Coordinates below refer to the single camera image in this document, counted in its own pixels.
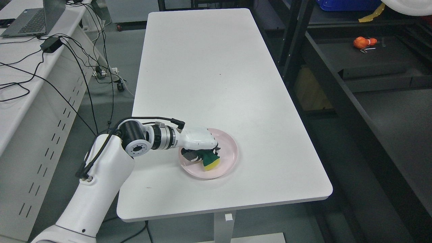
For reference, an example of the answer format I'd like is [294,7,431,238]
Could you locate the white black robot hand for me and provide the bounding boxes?
[174,127,220,162]

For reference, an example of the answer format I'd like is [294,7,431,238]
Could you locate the green yellow sponge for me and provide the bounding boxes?
[201,151,220,171]

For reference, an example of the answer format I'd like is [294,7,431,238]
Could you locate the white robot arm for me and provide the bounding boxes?
[33,129,135,243]

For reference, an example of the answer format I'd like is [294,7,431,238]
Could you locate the black metal shelf rack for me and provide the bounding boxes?
[249,0,431,243]

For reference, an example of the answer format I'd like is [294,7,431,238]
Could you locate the pink round plate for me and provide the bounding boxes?
[178,128,238,180]

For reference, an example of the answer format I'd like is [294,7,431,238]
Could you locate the white table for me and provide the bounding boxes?
[117,9,333,222]

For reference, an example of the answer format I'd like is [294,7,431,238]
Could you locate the white power strip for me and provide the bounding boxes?
[92,66,120,79]

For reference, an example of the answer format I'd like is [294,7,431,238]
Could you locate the white perforated desk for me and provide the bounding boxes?
[0,0,106,243]

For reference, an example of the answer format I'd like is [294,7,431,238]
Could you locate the black power adapter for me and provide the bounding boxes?
[40,36,63,53]

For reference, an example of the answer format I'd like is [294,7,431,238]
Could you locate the blue plastic bin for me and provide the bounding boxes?
[316,0,382,12]

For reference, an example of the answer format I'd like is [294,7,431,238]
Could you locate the orange toy object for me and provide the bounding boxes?
[353,36,378,49]

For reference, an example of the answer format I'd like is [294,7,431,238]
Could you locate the grey laptop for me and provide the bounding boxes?
[1,0,66,37]

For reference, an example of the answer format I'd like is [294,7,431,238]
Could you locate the yellow tape strip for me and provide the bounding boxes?
[358,2,386,23]

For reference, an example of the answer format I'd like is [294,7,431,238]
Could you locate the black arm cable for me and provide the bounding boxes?
[75,116,186,179]

